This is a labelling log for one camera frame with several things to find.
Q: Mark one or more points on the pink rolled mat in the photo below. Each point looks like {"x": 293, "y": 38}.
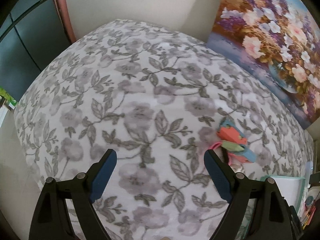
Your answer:
{"x": 62, "y": 10}

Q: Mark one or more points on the pile of colourful toys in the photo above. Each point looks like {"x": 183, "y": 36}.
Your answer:
{"x": 307, "y": 208}

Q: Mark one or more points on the floral painting canvas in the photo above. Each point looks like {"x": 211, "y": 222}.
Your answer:
{"x": 277, "y": 41}

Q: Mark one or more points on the green foam piece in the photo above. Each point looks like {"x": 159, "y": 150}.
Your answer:
{"x": 232, "y": 147}

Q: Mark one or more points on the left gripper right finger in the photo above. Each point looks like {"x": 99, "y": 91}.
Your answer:
{"x": 233, "y": 187}

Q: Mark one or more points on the dark teal cabinet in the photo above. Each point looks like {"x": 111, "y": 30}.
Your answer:
{"x": 32, "y": 35}

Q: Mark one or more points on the teal shallow box tray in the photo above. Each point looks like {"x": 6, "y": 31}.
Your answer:
{"x": 287, "y": 192}

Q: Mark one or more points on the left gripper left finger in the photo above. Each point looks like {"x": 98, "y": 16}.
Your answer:
{"x": 51, "y": 219}

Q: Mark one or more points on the blue red foam toy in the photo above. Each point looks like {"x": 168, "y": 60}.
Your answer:
{"x": 229, "y": 132}

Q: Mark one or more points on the floral grey tablecloth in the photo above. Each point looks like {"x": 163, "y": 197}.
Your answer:
{"x": 157, "y": 97}

